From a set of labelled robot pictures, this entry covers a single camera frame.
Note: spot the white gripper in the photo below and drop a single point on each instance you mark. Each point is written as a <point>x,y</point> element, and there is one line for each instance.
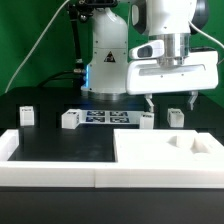
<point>199,72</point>

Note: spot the white square tabletop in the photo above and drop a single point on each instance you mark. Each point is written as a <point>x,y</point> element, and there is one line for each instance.
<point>145,146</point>

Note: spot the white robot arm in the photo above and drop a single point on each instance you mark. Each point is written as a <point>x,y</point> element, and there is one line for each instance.
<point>165,63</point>

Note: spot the sheet of fiducial tags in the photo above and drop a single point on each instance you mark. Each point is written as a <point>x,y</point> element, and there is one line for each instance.
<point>110,117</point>

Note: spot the white U-shaped obstacle fence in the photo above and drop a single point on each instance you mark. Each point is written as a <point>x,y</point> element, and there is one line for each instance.
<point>182,174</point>

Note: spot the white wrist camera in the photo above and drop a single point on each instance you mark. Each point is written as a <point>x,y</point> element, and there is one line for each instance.
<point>152,49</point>

